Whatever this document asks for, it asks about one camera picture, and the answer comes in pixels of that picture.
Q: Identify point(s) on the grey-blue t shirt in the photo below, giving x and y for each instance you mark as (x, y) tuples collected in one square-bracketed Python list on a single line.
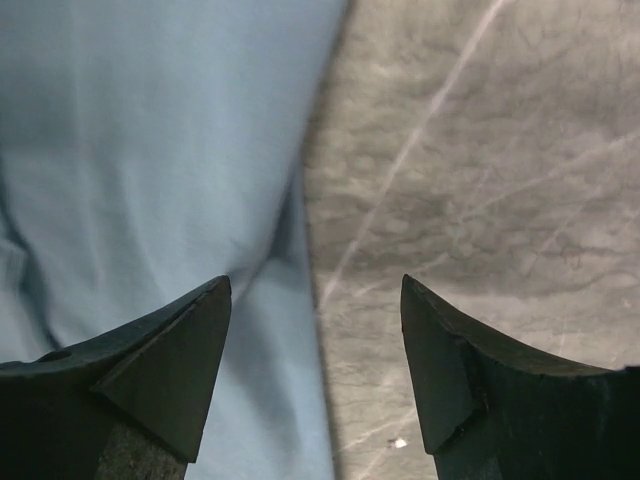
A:
[(146, 148)]

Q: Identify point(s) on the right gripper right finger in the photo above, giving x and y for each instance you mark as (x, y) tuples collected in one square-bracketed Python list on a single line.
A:
[(492, 407)]

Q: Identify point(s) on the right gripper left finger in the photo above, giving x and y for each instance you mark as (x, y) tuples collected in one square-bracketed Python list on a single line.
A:
[(128, 404)]

